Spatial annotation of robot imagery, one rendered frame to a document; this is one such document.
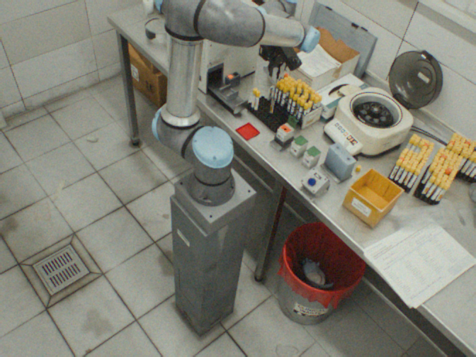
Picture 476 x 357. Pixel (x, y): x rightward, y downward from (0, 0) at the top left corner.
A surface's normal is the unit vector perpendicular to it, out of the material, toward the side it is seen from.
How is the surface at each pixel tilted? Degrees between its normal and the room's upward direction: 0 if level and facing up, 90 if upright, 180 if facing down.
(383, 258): 0
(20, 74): 90
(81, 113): 0
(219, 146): 9
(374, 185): 90
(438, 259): 0
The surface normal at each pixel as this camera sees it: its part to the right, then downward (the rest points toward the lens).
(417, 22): -0.77, 0.46
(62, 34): 0.64, 0.63
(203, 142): 0.17, -0.51
